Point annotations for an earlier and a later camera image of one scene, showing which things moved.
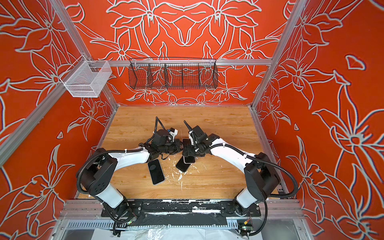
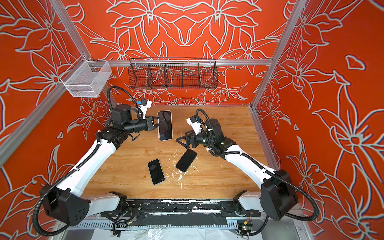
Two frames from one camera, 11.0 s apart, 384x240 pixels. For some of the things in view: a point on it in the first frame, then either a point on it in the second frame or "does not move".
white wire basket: [86, 78] does not move
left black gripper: [177, 146] -> [149, 122]
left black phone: [156, 171] does not move
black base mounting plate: [183, 212] does not move
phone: [188, 160] -> [165, 132]
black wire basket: [172, 73] does not move
